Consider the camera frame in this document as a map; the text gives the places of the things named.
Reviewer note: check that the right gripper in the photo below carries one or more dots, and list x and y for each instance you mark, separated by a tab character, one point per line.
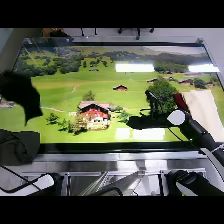
155	122

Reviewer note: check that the black garment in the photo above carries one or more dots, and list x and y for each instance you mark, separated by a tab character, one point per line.
20	91

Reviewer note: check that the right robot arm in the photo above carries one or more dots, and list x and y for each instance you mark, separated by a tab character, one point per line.
196	131

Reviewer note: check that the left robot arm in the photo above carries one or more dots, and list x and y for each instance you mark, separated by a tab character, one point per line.
40	184

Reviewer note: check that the red garment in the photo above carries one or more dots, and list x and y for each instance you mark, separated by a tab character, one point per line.
180	100

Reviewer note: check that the beige garment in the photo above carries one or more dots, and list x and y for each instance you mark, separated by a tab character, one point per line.
205	113

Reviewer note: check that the black office chair base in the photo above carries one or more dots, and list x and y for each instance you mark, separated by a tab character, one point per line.
137	31

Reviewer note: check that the dark grey garment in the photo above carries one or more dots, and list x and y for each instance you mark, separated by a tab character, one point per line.
18	146

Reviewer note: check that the silver frame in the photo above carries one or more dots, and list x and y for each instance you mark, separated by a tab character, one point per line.
116	157

